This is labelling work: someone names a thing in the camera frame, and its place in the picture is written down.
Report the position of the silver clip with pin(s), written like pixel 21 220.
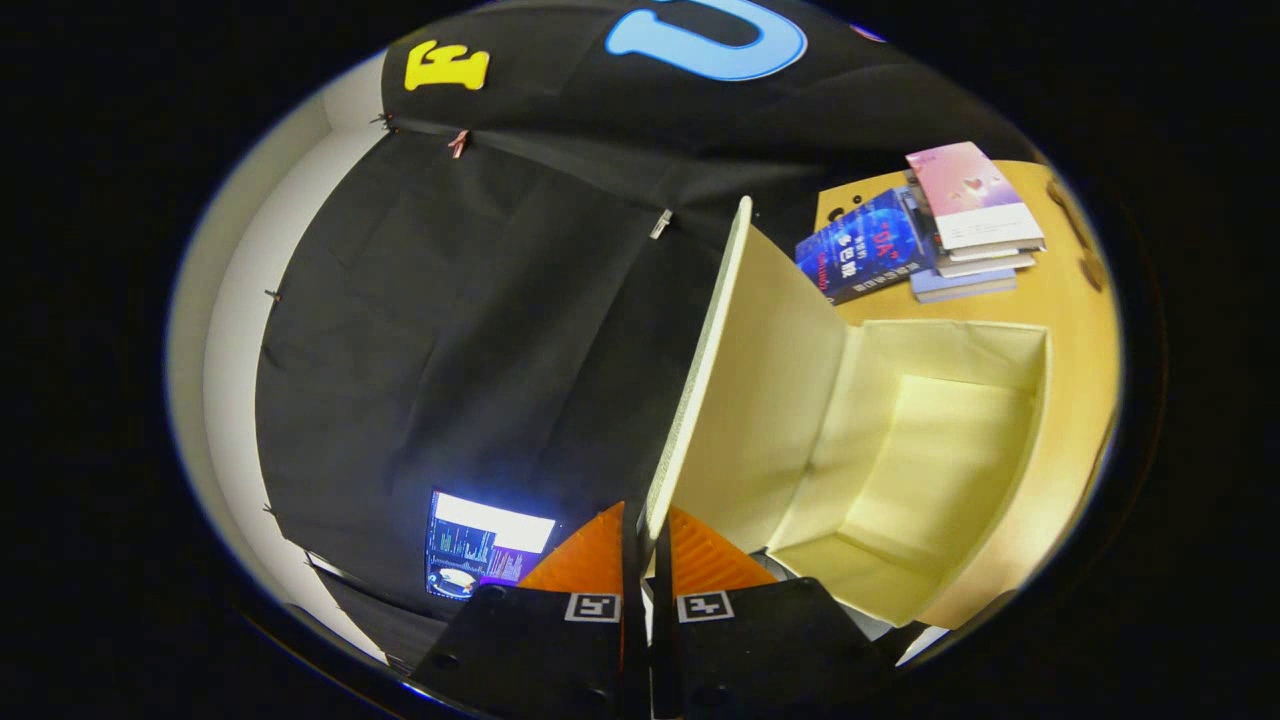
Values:
pixel 660 223

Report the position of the black binder clip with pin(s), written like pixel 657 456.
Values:
pixel 385 120

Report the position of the pink book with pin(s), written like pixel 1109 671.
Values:
pixel 970 195

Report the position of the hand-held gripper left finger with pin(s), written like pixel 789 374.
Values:
pixel 530 650

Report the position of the computer monitor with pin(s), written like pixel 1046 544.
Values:
pixel 485 545

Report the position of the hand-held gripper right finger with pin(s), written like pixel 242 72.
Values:
pixel 770 650

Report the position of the grey-blue book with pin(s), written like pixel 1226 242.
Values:
pixel 960 285

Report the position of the red clip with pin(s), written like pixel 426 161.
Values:
pixel 458 143

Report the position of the white book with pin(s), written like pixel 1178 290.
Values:
pixel 985 262

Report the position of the blue book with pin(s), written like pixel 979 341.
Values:
pixel 865 250

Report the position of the black backdrop cloth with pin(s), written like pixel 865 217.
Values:
pixel 480 330

